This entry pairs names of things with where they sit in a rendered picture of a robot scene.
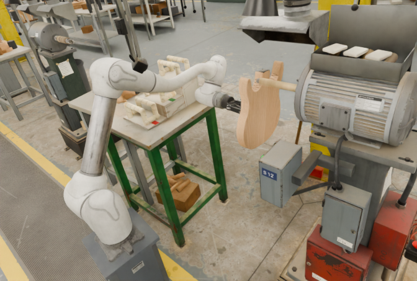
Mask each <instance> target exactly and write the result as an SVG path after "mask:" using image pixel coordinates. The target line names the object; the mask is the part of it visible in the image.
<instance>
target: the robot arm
mask: <svg viewBox="0 0 417 281"><path fill-rule="evenodd" d="M225 73H226V59H225V58H224V57H222V56H220V55H215V56H213V57H211V59H210V61H208V62H206V63H199V64H197V65H194V66H192V67H191V68H189V69H187V70H185V71H184V72H182V73H181V74H178V75H177V76H175V77H173V78H171V79H165V78H162V77H161V76H159V75H157V74H156V73H154V72H152V71H150V70H146V71H144V72H143V74H141V73H138V72H136V71H134V70H133V69H132V64H131V63H130V62H127V61H124V60H121V59H118V58H100V59H98V60H96V61H95V62H93V64H92V65H91V67H90V70H89V74H90V77H91V81H92V91H93V93H94V94H95V96H94V102H93V106H92V112H91V118H90V122H89V128H88V132H87V138H86V144H85V148H84V154H83V160H82V164H81V169H80V170H79V171H77V172H76V173H75V174H74V175H73V178H72V179H71V180H70V181H69V182H68V183H67V185H66V187H65V190H64V200H65V203H66V204H67V206H68V207H69V209H70V210H71V211H72V212H73V213H75V214H76V215H77V216H78V217H80V218H81V219H83V220H84V221H85V222H86V223H87V224H88V225H89V226H90V228H91V229H92V230H93V231H94V232H95V233H96V236H95V237H94V240H95V242H97V243H99V244H100V246H101V248H102V249H103V250H104V252H105V253H106V255H107V259H108V261H109V262H113V261H115V260H116V258H117V257H118V256H119V255H121V254H122V253H123V252H126V253H127V254H129V255H132V254H133V253H134V251H133V249H132V246H133V245H134V244H135V243H137V242H139V241H141V240H142V239H144V237H145V235H144V234H143V233H142V232H140V231H139V230H138V229H137V228H136V226H135V225H134V224H133V223H132V221H131V218H130V215H129V212H128V210H127V208H126V205H125V203H124V202H123V200H122V198H121V197H120V195H119V194H117V193H116V192H114V191H112V190H109V189H107V178H106V176H105V174H104V173H103V168H104V162H105V156H106V153H107V147H108V144H109V138H110V132H111V128H112V122H113V119H114V113H115V107H116V103H117V99H118V98H119V97H120V96H121V95H122V93H123V91H135V92H146V93H152V92H172V91H175V90H177V89H179V88H180V87H182V86H183V85H185V84H186V83H188V82H189V81H190V80H192V79H194V78H195V77H196V76H198V75H199V74H202V76H203V77H204V78H205V82H204V85H203V86H202V87H200V88H198V89H197V90H196V91H195V99H196V101H198V102H200V103H201V104H204V105H206V106H209V107H217V108H220V109H227V110H230V111H232V112H236V113H238V114H240V112H241V99H240V100H235V99H234V97H232V96H229V95H228V94H225V93H222V92H221V86H222V83H223V80H224V78H225Z"/></svg>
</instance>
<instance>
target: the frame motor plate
mask: <svg viewBox="0 0 417 281"><path fill-rule="evenodd" d="M338 139H339V138H338V137H335V136H331V135H327V134H324V133H320V132H316V131H313V132H312V134H311V135H310V136H309V142H312V143H316V144H318V145H321V146H325V147H328V148H331V149H336V144H337V141H338ZM340 151H342V152H344V153H347V154H351V155H354V156H358V157H360V158H364V159H368V160H370V161H373V162H377V163H380V164H384V165H386V166H390V167H394V168H396V169H400V170H402V171H406V172H410V173H412V174H414V173H415V171H416V168H417V128H414V127H413V128H412V129H411V131H410V134H409V135H408V137H407V138H406V139H405V140H404V141H403V144H402V145H399V146H392V145H389V144H387V143H382V145H381V147H380V149H377V148H373V147H370V146H366V145H362V144H360V143H355V142H353V141H349V140H347V141H345V140H343V142H342V145H341V149H340Z"/></svg>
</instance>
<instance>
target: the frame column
mask: <svg viewBox="0 0 417 281"><path fill-rule="evenodd" d="M327 149H328V151H329V152H330V157H332V158H334V156H335V149H331V148H328V147H327ZM339 159H340V160H342V161H345V162H348V163H351V164H355V165H356V166H355V171H354V174H353V175H352V177H348V176H345V175H343V174H340V173H339V181H340V182H343V183H345V184H348V185H351V186H353V187H357V188H358V189H362V190H364V191H367V192H370V193H371V194H372V197H371V200H370V205H369V211H368V214H367V219H366V223H365V228H364V234H363V237H362V239H361V241H360V244H362V245H364V246H366V247H368V246H369V241H370V236H371V233H372V228H373V225H374V221H375V219H376V217H377V214H378V212H379V210H380V208H381V206H382V204H383V201H384V200H385V198H386V195H387V193H388V188H389V186H390V184H391V178H392V174H393V169H394V167H390V166H386V165H384V164H380V163H377V162H373V161H370V160H368V159H364V158H360V157H358V156H354V155H351V154H347V153H344V152H342V151H340V154H339ZM334 181H335V179H334V171H331V170H329V173H328V182H334ZM374 264H375V262H374V261H372V260H371V262H370V266H369V271H368V273H367V278H366V281H368V279H369V277H370V274H371V272H372V269H373V267H374Z"/></svg>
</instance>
